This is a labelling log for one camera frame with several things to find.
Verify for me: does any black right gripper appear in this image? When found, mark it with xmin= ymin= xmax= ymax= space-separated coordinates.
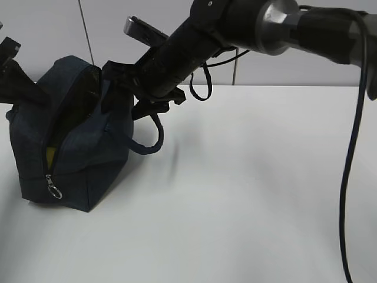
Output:
xmin=101 ymin=61 xmax=186 ymax=121

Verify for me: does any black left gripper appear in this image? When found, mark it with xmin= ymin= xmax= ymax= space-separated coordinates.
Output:
xmin=1 ymin=37 xmax=49 ymax=105

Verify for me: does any yellow lemon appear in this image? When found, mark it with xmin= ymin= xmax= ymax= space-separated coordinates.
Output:
xmin=46 ymin=146 xmax=58 ymax=175

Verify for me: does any dark navy lunch bag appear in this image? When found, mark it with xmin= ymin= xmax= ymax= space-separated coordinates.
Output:
xmin=6 ymin=55 xmax=164 ymax=212

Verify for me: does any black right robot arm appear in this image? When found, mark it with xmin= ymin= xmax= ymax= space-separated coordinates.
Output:
xmin=102 ymin=1 xmax=376 ymax=120

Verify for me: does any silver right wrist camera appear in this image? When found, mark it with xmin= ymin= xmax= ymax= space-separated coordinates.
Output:
xmin=124 ymin=16 xmax=169 ymax=47

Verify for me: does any dark blue cable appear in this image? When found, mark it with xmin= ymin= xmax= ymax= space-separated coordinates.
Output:
xmin=188 ymin=5 xmax=372 ymax=283

